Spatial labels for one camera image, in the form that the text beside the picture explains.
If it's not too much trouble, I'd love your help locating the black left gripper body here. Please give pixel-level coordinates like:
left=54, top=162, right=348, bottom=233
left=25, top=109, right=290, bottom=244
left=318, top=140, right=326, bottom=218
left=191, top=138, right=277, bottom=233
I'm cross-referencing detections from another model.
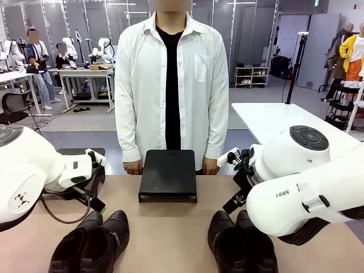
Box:
left=72, top=184, right=94, bottom=204

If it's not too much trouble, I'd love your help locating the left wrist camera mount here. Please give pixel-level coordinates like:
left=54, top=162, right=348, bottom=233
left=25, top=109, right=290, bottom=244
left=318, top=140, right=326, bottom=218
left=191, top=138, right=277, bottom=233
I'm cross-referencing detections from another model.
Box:
left=85, top=150, right=107, bottom=169

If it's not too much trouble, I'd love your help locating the white desk with metal legs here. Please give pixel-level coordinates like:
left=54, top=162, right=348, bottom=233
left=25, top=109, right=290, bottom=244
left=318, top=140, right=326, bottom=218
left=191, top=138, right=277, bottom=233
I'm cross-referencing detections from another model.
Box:
left=0, top=70, right=52, bottom=117
left=47, top=66, right=116, bottom=114

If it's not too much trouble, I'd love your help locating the mannequin in yellow jacket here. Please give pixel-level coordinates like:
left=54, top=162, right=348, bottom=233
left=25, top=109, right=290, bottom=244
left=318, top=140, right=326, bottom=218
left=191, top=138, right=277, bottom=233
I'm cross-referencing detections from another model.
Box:
left=339, top=22, right=364, bottom=84

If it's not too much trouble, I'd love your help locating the grey partition door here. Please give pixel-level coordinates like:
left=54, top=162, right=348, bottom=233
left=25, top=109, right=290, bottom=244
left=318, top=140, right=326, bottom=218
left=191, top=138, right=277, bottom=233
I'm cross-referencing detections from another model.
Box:
left=296, top=13, right=342, bottom=92

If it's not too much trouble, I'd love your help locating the person's right forearm white sleeve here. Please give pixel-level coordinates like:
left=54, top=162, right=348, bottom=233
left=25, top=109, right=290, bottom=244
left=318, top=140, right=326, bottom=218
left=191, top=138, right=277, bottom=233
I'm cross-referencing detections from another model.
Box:
left=114, top=110, right=143, bottom=164

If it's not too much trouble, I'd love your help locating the seated person in dark top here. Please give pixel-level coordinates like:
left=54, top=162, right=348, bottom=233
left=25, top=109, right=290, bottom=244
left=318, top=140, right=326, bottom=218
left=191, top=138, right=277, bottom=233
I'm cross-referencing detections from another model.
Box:
left=54, top=42, right=75, bottom=69

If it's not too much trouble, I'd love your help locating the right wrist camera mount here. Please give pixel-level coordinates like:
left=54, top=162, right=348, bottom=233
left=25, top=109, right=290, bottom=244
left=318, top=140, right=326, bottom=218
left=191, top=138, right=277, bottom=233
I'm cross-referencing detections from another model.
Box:
left=217, top=147, right=257, bottom=173

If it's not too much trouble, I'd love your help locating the black shelf cart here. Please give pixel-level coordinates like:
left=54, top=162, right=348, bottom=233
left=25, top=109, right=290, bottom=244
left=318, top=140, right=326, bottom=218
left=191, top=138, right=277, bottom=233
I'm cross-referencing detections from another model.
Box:
left=325, top=81, right=364, bottom=132

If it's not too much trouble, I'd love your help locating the person's left forearm white sleeve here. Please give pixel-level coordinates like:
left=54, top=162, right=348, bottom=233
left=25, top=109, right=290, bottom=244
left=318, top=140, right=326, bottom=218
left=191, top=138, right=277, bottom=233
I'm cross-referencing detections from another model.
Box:
left=204, top=110, right=230, bottom=162

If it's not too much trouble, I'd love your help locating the black leather ankle shoe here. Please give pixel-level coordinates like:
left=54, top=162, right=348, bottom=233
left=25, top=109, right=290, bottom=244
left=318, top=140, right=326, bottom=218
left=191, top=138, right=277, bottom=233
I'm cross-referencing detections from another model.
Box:
left=79, top=209, right=131, bottom=273
left=206, top=210, right=248, bottom=273
left=235, top=209, right=279, bottom=273
left=48, top=210, right=104, bottom=273

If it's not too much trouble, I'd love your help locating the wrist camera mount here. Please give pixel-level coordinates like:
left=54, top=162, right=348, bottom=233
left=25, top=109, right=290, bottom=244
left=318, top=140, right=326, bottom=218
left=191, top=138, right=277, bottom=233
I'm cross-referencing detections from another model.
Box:
left=217, top=147, right=257, bottom=173
left=85, top=150, right=107, bottom=169

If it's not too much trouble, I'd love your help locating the black suitcase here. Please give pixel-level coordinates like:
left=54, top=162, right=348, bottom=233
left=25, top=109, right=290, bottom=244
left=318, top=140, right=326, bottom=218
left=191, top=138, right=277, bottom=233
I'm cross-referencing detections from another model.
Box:
left=270, top=55, right=292, bottom=80

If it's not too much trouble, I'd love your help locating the black office chair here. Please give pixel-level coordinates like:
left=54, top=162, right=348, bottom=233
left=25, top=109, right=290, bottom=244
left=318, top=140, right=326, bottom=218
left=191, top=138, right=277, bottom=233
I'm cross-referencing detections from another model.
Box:
left=0, top=93, right=31, bottom=125

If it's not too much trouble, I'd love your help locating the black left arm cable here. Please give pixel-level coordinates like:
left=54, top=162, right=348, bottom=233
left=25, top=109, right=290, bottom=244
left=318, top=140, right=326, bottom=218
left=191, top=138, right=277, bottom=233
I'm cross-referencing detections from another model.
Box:
left=39, top=195, right=92, bottom=224

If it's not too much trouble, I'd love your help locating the mannequin in brown coat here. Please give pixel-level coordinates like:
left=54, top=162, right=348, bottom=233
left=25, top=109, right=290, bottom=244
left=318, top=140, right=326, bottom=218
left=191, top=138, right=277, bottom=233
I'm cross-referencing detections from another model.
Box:
left=323, top=22, right=355, bottom=101

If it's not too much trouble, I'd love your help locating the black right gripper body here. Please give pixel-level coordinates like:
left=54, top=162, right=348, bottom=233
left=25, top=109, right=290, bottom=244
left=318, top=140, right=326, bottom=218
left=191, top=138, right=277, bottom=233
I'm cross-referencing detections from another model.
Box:
left=232, top=167, right=255, bottom=197

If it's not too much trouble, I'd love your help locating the large white table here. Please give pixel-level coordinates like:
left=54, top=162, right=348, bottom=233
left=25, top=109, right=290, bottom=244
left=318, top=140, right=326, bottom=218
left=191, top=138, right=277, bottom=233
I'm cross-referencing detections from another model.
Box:
left=231, top=102, right=364, bottom=144

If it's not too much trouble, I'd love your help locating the black tripod pole with camera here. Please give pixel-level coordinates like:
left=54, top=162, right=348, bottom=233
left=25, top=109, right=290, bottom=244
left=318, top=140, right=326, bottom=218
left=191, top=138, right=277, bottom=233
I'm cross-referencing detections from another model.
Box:
left=282, top=31, right=309, bottom=105

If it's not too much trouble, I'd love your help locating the person's right hand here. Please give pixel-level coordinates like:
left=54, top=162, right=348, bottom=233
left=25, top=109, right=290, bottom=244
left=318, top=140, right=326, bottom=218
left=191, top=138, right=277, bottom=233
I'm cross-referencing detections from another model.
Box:
left=124, top=160, right=143, bottom=176

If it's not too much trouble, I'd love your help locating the standing person in jeans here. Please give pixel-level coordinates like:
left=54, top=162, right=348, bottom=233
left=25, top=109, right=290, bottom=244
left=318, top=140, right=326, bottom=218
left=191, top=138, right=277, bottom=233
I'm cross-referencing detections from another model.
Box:
left=25, top=28, right=62, bottom=111

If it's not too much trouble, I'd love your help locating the person torso in white shirt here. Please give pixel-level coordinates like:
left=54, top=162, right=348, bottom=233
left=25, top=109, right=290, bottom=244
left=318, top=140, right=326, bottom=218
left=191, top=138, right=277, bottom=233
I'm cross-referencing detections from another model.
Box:
left=113, top=11, right=230, bottom=171

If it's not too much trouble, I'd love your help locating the person's left hand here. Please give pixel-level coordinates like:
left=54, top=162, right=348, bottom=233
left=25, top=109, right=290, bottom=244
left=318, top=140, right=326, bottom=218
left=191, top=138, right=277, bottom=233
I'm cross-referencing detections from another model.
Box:
left=202, top=159, right=221, bottom=175

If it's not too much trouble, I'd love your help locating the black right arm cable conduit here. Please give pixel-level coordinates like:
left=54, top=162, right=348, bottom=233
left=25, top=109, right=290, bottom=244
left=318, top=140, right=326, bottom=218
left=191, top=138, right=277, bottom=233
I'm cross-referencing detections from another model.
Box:
left=277, top=217, right=346, bottom=246

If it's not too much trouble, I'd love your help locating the white shoe rack with shoes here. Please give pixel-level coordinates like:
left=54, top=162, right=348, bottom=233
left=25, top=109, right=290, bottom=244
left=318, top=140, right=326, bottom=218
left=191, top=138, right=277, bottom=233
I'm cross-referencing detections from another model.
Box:
left=234, top=65, right=270, bottom=89

